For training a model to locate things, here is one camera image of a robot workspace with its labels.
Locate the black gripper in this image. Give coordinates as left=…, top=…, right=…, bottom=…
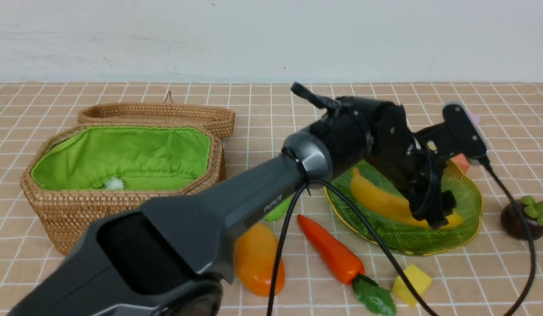
left=368, top=149, right=457, bottom=229

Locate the yellow toy banana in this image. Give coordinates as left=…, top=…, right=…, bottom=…
left=350, top=167, right=464, bottom=230

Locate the orange toy carrot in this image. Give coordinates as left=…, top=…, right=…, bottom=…
left=297, top=215, right=397, bottom=316

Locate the purple toy mangosteen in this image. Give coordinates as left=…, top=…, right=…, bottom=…
left=500, top=195, right=543, bottom=240

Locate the orange yellow toy mango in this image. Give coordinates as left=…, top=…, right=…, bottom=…
left=235, top=223, right=278, bottom=297

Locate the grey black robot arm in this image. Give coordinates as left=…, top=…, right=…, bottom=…
left=10, top=83, right=464, bottom=316

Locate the orange foam cube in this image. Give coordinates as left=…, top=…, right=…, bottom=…
left=452, top=154, right=470, bottom=174

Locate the green leaf-shaped glass plate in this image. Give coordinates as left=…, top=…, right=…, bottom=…
left=324, top=161, right=484, bottom=256

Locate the pink foam cube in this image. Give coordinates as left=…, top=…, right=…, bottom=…
left=467, top=111, right=481, bottom=126

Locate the yellow foam cube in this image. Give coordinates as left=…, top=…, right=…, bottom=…
left=392, top=264, right=432, bottom=308

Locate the green foam cube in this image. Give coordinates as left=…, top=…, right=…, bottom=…
left=264, top=196, right=293, bottom=222

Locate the woven rattan basket lid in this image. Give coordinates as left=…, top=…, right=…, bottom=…
left=77, top=91, right=236, bottom=138

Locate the woven rattan basket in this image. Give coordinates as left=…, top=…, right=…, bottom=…
left=20, top=124, right=226, bottom=255

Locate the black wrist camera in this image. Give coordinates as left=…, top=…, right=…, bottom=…
left=415, top=103, right=489, bottom=166

